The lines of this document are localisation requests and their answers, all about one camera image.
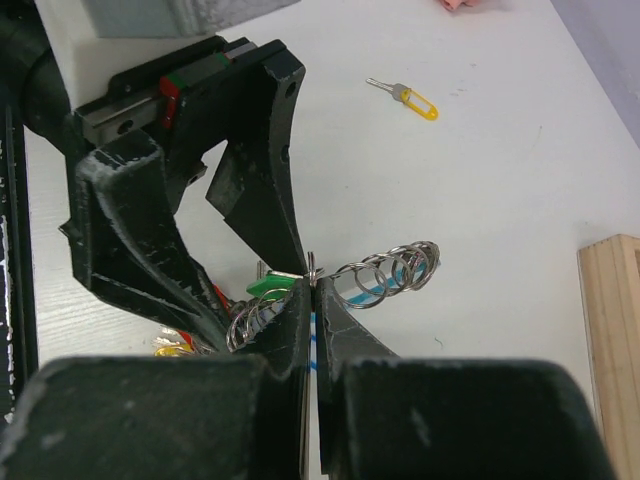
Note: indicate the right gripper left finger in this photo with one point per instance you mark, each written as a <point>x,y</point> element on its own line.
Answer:
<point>225,416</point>

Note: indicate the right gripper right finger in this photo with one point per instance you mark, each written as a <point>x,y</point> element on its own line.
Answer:
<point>382,416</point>

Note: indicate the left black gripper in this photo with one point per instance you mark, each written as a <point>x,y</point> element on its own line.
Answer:
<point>125,245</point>

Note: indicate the key with green tag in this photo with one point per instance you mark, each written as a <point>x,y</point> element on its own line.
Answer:
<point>270,284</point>

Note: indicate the metal key organizer with keys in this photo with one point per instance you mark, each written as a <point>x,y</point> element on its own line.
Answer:
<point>360,285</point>

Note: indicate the key with yellow tag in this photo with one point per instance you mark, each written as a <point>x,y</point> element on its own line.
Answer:
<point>408,97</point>

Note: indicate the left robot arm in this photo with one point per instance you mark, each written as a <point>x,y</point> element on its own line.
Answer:
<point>31,78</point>

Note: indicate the wooden clothes rack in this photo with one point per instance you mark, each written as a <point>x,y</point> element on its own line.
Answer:
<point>609,273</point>

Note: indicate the pink folded cloth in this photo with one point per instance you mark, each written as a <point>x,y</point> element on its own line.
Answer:
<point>453,5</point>

